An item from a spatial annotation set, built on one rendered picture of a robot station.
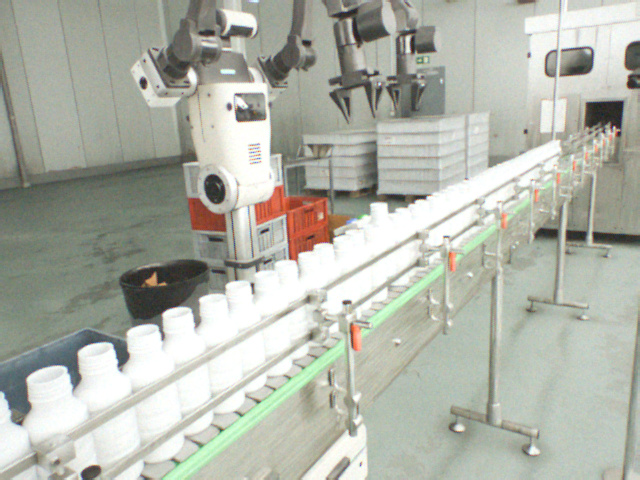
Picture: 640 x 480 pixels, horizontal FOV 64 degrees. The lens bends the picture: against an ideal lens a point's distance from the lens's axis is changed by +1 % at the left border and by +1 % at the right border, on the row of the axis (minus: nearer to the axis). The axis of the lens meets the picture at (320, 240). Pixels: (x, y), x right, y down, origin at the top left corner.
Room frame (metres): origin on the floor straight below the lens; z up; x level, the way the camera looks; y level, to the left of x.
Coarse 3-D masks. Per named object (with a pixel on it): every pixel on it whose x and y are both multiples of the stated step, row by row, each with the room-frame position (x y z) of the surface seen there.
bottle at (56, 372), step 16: (48, 368) 0.49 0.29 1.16; (64, 368) 0.49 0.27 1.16; (32, 384) 0.46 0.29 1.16; (48, 384) 0.46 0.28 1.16; (64, 384) 0.47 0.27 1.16; (32, 400) 0.46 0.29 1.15; (48, 400) 0.46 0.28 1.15; (64, 400) 0.47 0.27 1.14; (80, 400) 0.49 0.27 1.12; (32, 416) 0.46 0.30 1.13; (48, 416) 0.45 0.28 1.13; (64, 416) 0.46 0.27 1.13; (80, 416) 0.47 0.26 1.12; (32, 432) 0.45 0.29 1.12; (48, 432) 0.45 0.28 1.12; (64, 432) 0.45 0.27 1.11; (32, 448) 0.45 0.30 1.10; (80, 448) 0.46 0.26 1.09; (80, 464) 0.46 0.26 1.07; (96, 464) 0.48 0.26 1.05
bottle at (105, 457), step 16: (80, 352) 0.52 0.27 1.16; (96, 352) 0.54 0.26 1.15; (112, 352) 0.53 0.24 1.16; (80, 368) 0.51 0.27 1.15; (96, 368) 0.51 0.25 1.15; (112, 368) 0.52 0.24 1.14; (80, 384) 0.51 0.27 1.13; (96, 384) 0.51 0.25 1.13; (112, 384) 0.51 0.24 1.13; (128, 384) 0.53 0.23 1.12; (96, 400) 0.50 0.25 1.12; (112, 400) 0.50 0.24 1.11; (128, 416) 0.52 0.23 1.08; (96, 432) 0.50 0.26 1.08; (112, 432) 0.50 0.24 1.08; (128, 432) 0.51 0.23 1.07; (96, 448) 0.50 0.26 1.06; (112, 448) 0.50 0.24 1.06; (128, 448) 0.51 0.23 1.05; (112, 464) 0.50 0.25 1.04
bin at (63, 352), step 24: (72, 336) 1.07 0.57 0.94; (96, 336) 1.08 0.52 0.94; (24, 360) 0.98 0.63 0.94; (48, 360) 1.02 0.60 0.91; (72, 360) 1.06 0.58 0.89; (120, 360) 1.04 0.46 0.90; (0, 384) 0.94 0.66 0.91; (24, 384) 0.98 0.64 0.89; (72, 384) 1.06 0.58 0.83; (24, 408) 0.97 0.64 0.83
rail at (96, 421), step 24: (552, 168) 2.59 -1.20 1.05; (408, 240) 1.12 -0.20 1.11; (384, 288) 1.02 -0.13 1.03; (288, 312) 0.75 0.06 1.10; (240, 336) 0.66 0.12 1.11; (192, 360) 0.59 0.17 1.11; (168, 384) 0.55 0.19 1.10; (240, 384) 0.65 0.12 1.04; (120, 408) 0.50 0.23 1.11; (72, 432) 0.45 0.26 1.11; (168, 432) 0.54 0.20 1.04; (24, 456) 0.42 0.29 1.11; (144, 456) 0.51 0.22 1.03
